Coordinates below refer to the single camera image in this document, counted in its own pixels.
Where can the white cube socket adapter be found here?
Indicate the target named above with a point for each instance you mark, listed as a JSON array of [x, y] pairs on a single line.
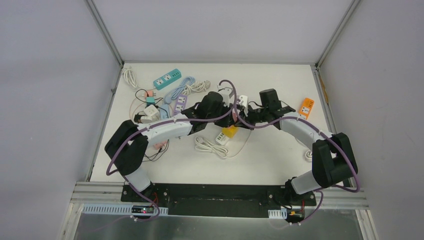
[[152, 112]]

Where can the pink cube adapter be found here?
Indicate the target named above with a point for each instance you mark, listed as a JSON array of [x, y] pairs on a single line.
[[160, 145]]

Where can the white usb power strip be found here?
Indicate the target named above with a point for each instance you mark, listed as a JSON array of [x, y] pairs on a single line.
[[222, 139]]

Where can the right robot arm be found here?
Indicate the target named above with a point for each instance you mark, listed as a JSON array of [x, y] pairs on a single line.
[[332, 158]]

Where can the purple power strip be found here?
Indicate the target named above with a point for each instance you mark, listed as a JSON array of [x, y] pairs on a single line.
[[180, 104]]

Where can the yellow pink cube socket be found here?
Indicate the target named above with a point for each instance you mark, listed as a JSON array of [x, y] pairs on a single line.
[[230, 131]]

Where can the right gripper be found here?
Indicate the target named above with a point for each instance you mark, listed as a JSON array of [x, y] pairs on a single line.
[[246, 116]]

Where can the pink plug adapter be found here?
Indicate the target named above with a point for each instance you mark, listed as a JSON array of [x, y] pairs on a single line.
[[235, 115]]

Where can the teal plug adapter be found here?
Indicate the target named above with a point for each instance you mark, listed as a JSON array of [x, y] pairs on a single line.
[[150, 100]]

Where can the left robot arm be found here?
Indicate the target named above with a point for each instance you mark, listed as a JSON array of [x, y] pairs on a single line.
[[127, 146]]

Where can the small pink plug charger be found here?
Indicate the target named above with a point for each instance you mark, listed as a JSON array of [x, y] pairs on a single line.
[[149, 94]]

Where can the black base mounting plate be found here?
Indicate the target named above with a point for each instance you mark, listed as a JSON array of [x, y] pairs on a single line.
[[215, 200]]

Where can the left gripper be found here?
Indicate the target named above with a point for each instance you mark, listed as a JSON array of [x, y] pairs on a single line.
[[227, 120]]

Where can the light blue power strip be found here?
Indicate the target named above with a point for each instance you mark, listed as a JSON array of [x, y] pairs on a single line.
[[164, 111]]

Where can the teal power strip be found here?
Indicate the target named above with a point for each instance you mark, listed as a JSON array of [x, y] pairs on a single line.
[[167, 79]]

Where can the orange power strip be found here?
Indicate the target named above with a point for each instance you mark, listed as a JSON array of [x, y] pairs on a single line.
[[306, 108]]

